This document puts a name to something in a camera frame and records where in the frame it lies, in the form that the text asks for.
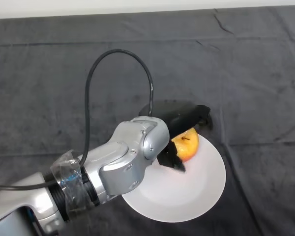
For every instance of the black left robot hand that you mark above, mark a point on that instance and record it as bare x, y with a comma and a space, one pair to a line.
179, 113

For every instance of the red yellow apple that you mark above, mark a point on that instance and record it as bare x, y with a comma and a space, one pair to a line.
186, 145

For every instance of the white round plate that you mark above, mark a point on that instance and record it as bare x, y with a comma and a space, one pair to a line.
186, 186

